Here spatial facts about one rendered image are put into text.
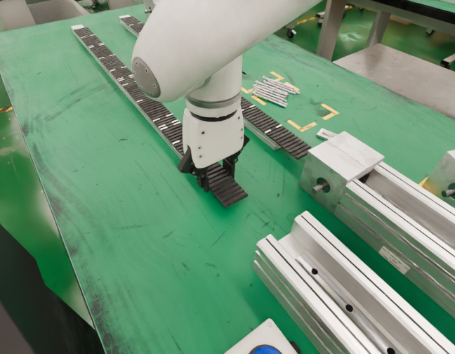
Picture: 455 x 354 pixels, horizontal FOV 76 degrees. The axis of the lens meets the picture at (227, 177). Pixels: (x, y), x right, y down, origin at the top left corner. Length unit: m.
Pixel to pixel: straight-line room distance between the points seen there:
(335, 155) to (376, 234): 0.15
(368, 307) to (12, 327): 0.40
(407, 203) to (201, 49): 0.42
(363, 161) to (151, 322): 0.42
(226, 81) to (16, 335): 0.36
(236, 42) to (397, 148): 0.57
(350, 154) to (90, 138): 0.58
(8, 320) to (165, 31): 0.31
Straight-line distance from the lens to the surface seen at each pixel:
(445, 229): 0.56
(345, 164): 0.54
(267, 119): 0.71
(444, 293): 0.54
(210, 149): 0.47
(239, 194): 0.54
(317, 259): 0.46
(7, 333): 0.38
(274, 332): 0.40
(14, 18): 2.32
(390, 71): 2.53
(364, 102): 0.91
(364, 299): 0.44
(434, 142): 0.85
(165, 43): 0.30
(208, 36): 0.28
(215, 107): 0.41
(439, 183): 0.68
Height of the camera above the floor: 1.22
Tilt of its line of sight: 47 degrees down
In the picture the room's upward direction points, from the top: straight up
